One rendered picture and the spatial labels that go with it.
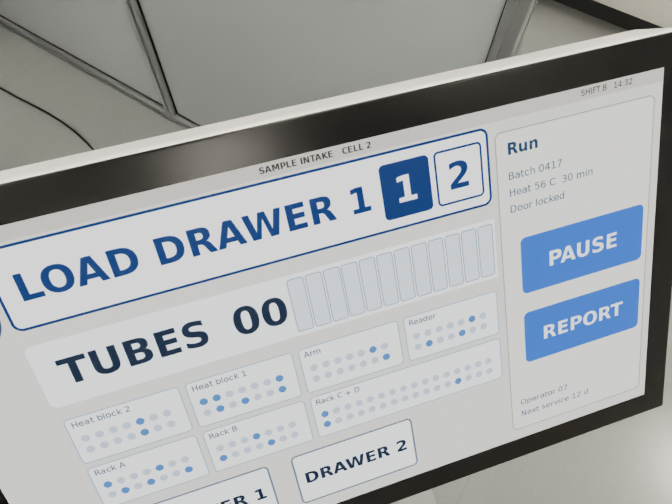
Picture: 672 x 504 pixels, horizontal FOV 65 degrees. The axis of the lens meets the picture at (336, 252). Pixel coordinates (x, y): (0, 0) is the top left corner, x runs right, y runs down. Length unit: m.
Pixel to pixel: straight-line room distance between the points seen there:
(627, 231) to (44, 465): 0.43
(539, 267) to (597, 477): 1.22
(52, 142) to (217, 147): 1.78
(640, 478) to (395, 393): 1.28
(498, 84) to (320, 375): 0.22
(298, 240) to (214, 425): 0.14
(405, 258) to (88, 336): 0.20
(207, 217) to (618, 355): 0.34
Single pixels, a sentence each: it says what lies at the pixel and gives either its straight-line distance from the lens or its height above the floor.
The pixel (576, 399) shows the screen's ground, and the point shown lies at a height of 0.99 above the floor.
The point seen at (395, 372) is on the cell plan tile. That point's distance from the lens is 0.39.
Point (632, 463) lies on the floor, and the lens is 1.64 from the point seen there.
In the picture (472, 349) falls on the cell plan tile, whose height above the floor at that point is 1.05.
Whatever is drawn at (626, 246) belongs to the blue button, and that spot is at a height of 1.09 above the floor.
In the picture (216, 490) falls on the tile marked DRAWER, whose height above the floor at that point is 1.02.
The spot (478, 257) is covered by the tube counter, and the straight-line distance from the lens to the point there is 0.37.
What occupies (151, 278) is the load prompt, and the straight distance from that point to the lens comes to 0.33.
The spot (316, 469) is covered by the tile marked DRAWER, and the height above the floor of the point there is 1.01.
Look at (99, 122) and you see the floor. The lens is 2.06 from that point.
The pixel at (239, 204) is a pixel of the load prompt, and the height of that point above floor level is 1.17.
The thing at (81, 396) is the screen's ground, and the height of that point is 1.10.
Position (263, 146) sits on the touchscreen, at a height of 1.19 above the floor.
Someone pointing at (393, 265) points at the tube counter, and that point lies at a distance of 0.35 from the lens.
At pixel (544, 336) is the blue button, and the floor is 1.05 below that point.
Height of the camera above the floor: 1.42
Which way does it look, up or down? 62 degrees down
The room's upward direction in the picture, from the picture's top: 3 degrees clockwise
